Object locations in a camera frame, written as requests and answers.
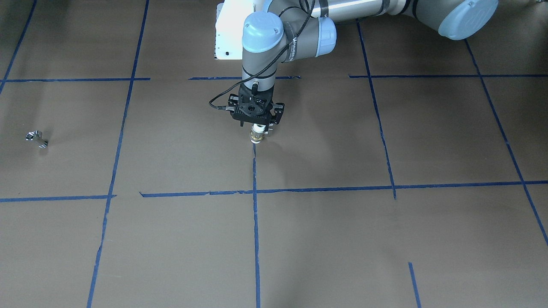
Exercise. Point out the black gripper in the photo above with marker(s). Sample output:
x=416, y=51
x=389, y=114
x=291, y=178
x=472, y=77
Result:
x=278, y=111

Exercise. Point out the white brass PPR valve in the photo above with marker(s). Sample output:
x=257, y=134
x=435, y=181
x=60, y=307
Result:
x=258, y=132

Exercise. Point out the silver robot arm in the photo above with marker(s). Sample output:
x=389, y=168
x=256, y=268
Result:
x=288, y=30

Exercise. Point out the chrome tee pipe fitting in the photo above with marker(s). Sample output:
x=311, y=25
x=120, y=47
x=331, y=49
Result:
x=37, y=137

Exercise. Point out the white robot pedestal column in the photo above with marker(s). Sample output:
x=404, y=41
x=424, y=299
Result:
x=229, y=24

